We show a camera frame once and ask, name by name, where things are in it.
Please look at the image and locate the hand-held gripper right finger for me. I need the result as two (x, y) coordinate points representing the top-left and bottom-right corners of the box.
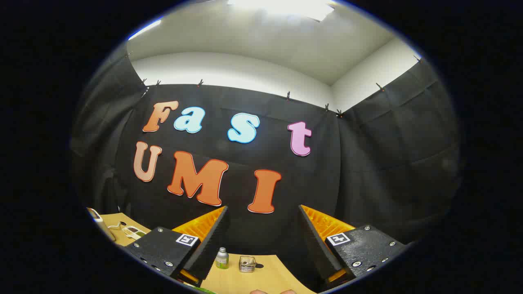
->
(298, 205), (411, 292)

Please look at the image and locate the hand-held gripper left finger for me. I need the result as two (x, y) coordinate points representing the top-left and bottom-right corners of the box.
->
(125, 206), (230, 287)

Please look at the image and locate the silver and green bottle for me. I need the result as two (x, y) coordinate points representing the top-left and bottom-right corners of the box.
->
(215, 247), (230, 270)

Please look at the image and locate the white divided tray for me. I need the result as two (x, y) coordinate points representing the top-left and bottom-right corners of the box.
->
(122, 225), (147, 241)

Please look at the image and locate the black backdrop cloth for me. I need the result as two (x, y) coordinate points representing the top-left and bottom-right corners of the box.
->
(70, 45), (462, 291)

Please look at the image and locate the cream toaster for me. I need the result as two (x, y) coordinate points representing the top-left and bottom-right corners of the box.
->
(87, 208), (117, 242)

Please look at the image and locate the row of backdrop clips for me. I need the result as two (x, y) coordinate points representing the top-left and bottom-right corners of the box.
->
(125, 52), (423, 118)

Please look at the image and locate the ceiling light panel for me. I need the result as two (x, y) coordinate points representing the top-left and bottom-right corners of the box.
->
(227, 0), (336, 22)

